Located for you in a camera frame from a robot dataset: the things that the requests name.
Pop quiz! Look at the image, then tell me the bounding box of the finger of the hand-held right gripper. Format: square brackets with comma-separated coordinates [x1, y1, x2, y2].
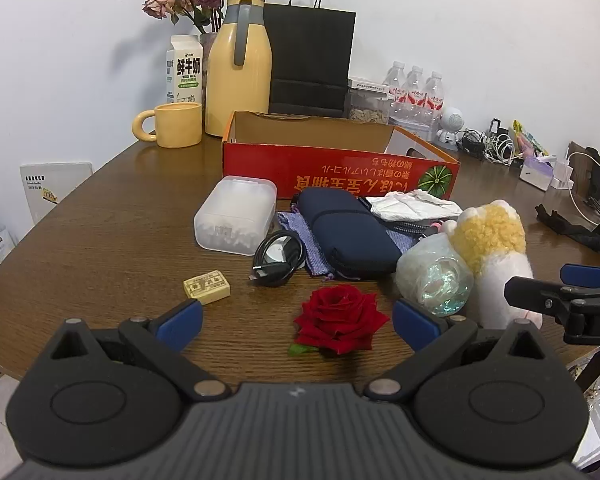
[560, 263, 600, 291]
[504, 276, 583, 318]

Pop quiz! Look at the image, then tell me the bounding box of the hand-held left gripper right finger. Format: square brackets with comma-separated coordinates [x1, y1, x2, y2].
[362, 297, 548, 403]

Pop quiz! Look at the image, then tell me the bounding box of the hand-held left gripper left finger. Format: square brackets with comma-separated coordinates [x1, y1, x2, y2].
[47, 299, 231, 403]

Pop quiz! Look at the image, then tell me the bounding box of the small yellow block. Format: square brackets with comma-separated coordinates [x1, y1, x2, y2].
[182, 270, 231, 306]

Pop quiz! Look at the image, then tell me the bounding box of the clear iridescent plastic bag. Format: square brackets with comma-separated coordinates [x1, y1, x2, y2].
[396, 234, 476, 317]

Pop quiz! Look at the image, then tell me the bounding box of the white yellow plush toy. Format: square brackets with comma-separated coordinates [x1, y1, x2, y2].
[442, 200, 543, 331]

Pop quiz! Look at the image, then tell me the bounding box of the red artificial rose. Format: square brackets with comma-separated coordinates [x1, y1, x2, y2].
[287, 284, 391, 358]

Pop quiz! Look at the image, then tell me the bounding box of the black cable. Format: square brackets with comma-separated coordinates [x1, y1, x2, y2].
[248, 230, 306, 288]

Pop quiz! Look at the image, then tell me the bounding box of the navy zip pouch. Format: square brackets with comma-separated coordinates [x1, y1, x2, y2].
[296, 188, 403, 281]

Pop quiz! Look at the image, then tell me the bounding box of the translucent plastic swab box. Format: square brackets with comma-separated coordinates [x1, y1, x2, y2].
[193, 176, 278, 257]

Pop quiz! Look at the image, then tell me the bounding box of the white tissue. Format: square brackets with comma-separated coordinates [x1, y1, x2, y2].
[367, 190, 463, 223]

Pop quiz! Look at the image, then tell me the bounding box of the purple woven cloth bag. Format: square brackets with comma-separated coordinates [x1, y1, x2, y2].
[277, 210, 416, 278]

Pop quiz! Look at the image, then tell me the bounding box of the red cardboard box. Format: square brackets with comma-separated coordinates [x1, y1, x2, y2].
[222, 111, 461, 200]

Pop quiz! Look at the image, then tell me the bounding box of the black cloth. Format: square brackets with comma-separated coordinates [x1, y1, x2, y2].
[535, 202, 600, 251]

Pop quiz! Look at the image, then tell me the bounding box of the dark stand with white hoop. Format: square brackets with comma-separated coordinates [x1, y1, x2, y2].
[565, 141, 600, 223]

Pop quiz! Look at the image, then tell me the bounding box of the white charger block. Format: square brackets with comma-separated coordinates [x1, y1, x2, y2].
[552, 160, 573, 191]

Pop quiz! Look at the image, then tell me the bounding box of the purple tissue box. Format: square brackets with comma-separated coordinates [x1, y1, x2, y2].
[519, 155, 558, 191]

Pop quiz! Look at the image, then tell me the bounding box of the yellow green snack packet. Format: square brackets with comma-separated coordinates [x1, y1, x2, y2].
[511, 120, 548, 158]

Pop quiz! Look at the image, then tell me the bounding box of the white cardboard box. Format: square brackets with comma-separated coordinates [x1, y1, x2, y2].
[20, 161, 93, 223]

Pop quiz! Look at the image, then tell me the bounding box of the white robot speaker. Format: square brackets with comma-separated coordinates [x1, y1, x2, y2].
[436, 106, 465, 145]

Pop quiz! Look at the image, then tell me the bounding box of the yellow ceramic mug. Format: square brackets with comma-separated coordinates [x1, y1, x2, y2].
[132, 102, 203, 149]

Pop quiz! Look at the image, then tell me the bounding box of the clear seed container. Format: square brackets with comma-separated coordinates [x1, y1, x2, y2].
[349, 87, 392, 125]

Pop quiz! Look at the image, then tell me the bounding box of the yellow thermos jug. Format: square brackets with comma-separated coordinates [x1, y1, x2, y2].
[204, 0, 272, 137]

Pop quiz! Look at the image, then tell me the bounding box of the flat white box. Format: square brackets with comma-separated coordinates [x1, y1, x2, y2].
[347, 76, 396, 95]

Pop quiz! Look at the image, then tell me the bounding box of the white milk carton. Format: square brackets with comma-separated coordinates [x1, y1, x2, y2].
[166, 35, 204, 106]

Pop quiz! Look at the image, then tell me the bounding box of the black paper bag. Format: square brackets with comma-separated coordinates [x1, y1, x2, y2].
[262, 0, 357, 120]

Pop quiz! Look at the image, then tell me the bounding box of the tangle of cables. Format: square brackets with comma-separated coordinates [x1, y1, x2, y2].
[455, 129, 518, 166]

